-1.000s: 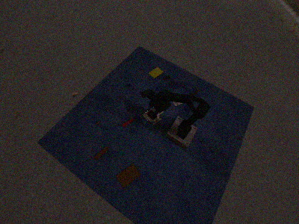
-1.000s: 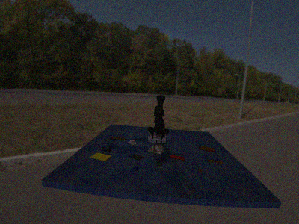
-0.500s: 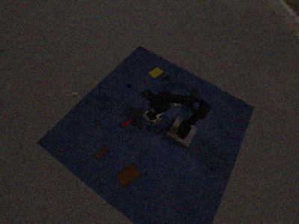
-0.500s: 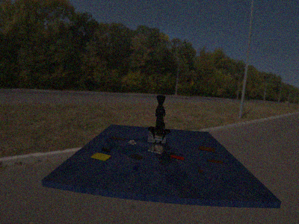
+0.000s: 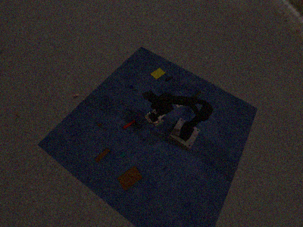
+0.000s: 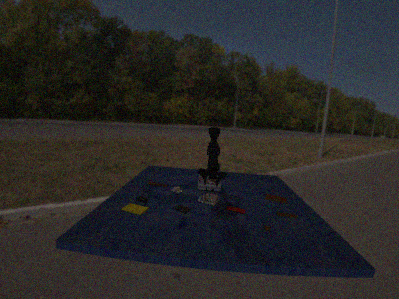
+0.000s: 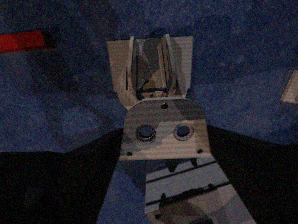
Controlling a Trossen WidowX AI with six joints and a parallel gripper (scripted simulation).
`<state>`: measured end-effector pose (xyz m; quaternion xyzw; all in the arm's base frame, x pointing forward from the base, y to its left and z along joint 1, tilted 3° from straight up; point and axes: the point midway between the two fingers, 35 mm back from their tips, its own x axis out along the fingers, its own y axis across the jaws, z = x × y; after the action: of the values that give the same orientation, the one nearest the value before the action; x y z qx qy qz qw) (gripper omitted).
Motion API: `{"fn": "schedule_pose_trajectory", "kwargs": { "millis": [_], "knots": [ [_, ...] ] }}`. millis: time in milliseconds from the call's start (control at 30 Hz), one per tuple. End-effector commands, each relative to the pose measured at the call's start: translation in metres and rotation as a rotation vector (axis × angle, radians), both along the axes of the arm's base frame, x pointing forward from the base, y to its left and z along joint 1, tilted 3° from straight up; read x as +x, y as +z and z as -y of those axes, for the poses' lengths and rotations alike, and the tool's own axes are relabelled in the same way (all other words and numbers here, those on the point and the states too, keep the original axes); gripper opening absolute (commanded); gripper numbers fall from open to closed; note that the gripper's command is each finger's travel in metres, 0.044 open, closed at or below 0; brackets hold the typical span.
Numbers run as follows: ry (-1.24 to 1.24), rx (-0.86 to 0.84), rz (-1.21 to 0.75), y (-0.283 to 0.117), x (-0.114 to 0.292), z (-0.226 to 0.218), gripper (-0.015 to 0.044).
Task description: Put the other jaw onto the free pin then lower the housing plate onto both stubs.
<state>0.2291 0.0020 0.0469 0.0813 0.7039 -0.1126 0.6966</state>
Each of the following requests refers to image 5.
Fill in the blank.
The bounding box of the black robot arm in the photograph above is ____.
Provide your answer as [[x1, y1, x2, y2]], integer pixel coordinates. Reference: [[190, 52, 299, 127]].
[[148, 92, 213, 141]]

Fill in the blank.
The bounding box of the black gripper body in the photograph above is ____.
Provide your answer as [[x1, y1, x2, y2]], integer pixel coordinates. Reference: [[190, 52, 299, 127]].
[[148, 105, 173, 123]]

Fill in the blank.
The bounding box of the yellow flat rectangular plate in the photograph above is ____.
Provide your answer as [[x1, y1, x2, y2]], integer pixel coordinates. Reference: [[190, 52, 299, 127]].
[[151, 68, 165, 79]]

